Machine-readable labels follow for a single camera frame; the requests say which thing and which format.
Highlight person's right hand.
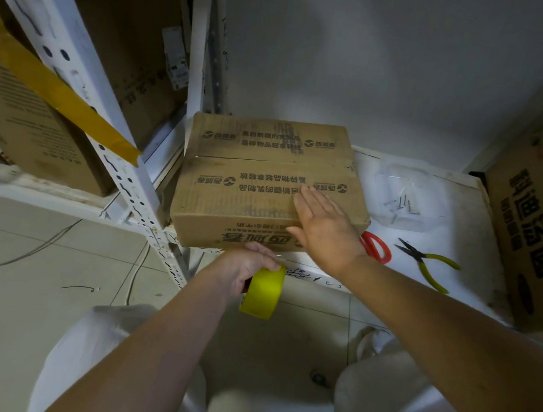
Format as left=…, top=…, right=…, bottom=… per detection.
left=281, top=184, right=376, bottom=283

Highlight person's left hand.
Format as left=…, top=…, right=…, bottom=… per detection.
left=199, top=235, right=285, bottom=308

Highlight yellow tape roll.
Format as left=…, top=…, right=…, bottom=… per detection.
left=237, top=260, right=288, bottom=323

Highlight person's right forearm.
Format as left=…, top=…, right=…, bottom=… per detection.
left=322, top=251, right=543, bottom=412

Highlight person's left forearm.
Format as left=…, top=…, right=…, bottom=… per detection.
left=41, top=250, right=244, bottom=412

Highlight bunch of metal nails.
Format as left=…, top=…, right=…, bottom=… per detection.
left=384, top=193, right=423, bottom=219

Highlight clear plastic bag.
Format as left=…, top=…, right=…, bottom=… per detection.
left=363, top=156, right=458, bottom=237

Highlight small dark floor object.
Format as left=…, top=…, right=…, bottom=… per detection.
left=308, top=368, right=331, bottom=389

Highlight white metal shelf rack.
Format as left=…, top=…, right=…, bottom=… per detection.
left=0, top=0, right=245, bottom=293

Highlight white paper label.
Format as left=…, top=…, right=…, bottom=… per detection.
left=155, top=24, right=197, bottom=93

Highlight large black printed cardboard box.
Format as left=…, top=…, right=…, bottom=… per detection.
left=464, top=117, right=543, bottom=335

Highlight cardboard box with yellow tape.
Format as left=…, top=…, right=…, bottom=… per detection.
left=0, top=0, right=140, bottom=199

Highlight cardboard box with white label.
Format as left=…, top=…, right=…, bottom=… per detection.
left=21, top=0, right=203, bottom=156

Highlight yellow tape strip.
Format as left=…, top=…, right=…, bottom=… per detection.
left=0, top=0, right=161, bottom=168

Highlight red handled scissors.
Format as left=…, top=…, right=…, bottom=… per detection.
left=356, top=231, right=395, bottom=266

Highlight white floor cable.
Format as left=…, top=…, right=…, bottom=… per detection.
left=124, top=241, right=151, bottom=309

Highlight yellow handled pliers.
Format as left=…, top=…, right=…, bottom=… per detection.
left=389, top=238, right=464, bottom=297

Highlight short wire piece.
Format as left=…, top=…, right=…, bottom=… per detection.
left=60, top=282, right=101, bottom=295

